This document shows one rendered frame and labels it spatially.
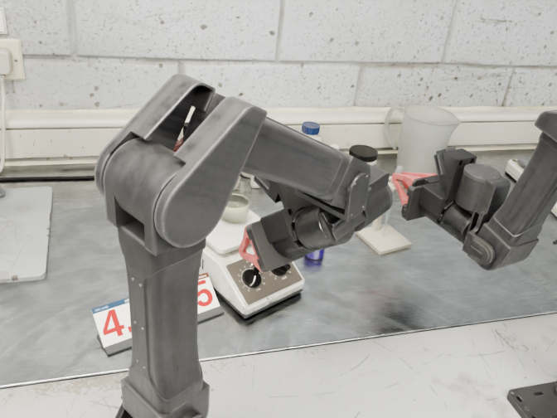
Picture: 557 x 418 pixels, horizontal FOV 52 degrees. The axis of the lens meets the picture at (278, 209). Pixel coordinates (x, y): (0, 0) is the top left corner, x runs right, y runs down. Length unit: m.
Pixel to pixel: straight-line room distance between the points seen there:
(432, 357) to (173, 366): 0.48
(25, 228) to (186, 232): 0.71
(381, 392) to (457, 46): 0.99
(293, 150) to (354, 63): 0.94
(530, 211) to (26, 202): 0.90
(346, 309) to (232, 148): 0.57
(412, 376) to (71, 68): 0.92
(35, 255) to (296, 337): 0.46
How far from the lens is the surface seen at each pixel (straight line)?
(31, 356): 0.89
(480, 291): 1.10
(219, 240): 0.93
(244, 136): 0.45
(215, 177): 0.44
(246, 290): 0.91
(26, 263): 1.04
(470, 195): 0.94
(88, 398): 0.82
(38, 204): 1.20
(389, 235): 1.17
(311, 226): 0.68
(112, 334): 0.88
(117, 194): 0.47
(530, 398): 0.92
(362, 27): 1.43
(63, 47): 1.31
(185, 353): 0.56
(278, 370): 0.85
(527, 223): 0.89
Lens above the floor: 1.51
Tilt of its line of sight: 31 degrees down
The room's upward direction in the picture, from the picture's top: 7 degrees clockwise
